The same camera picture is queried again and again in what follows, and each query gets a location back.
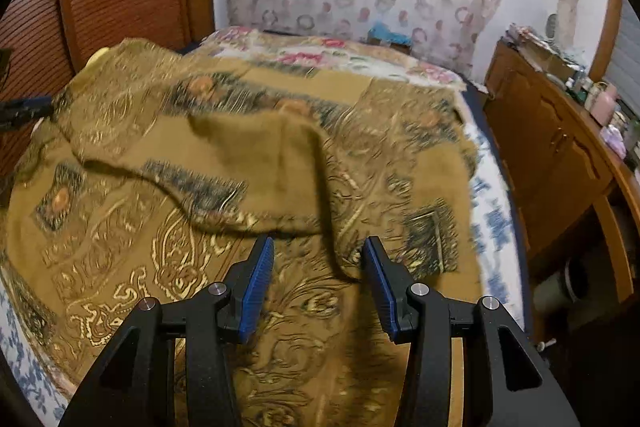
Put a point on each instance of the brown patterned shirt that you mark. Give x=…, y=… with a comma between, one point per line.
x=150, y=147

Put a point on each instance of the grey window blind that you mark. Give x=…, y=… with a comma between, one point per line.
x=629, y=57

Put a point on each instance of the wooden cabinet desk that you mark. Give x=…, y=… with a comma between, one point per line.
x=545, y=132

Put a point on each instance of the flat brown cardboard box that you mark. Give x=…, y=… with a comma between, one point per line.
x=550, y=62

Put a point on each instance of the blue floral bedsheet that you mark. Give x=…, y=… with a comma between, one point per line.
x=492, y=217

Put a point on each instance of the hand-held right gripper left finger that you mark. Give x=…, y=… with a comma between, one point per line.
x=255, y=292

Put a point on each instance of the floral quilt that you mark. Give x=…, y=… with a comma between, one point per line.
x=310, y=57

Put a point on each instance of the purple tissue pack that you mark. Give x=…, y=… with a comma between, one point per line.
x=612, y=142

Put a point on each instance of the grey round bin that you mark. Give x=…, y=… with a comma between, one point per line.
x=560, y=289

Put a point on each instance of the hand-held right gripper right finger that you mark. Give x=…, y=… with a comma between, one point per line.
x=385, y=292

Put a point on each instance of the small round desk fan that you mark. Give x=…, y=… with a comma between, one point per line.
x=551, y=23

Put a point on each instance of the pink bottle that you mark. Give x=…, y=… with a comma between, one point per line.
x=604, y=104

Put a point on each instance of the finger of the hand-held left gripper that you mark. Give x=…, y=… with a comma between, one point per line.
x=30, y=108

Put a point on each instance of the blue cloth on box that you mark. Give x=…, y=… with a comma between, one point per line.
x=385, y=34

